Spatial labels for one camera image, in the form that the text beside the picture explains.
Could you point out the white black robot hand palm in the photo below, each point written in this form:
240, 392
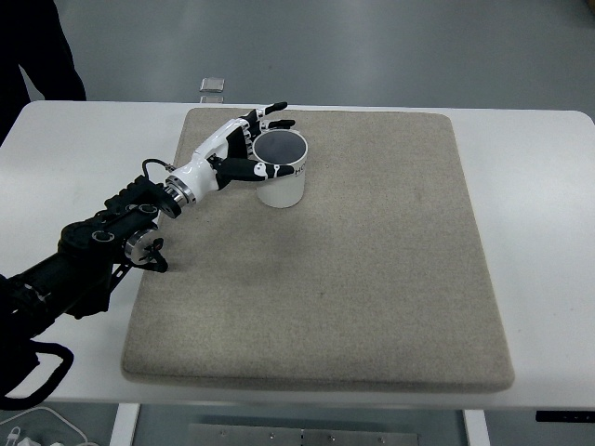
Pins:
195, 179

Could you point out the small metal floor plate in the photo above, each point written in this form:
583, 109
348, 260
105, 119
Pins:
212, 85

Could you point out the white cup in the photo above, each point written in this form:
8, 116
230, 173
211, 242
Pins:
281, 155

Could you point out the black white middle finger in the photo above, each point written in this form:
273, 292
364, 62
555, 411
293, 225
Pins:
264, 126

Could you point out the black table control panel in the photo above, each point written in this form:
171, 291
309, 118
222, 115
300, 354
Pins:
573, 417

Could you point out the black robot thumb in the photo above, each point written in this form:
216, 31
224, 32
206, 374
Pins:
236, 169

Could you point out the beige felt mat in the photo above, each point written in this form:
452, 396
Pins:
375, 279

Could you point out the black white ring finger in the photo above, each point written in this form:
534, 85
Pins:
243, 143

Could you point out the person in black clothes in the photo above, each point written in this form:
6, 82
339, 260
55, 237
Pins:
34, 44

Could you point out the white table leg frame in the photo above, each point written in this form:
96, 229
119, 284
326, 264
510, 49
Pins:
125, 423

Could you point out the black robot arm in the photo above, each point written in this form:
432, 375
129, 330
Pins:
95, 254

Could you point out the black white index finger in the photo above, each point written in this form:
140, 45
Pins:
256, 116

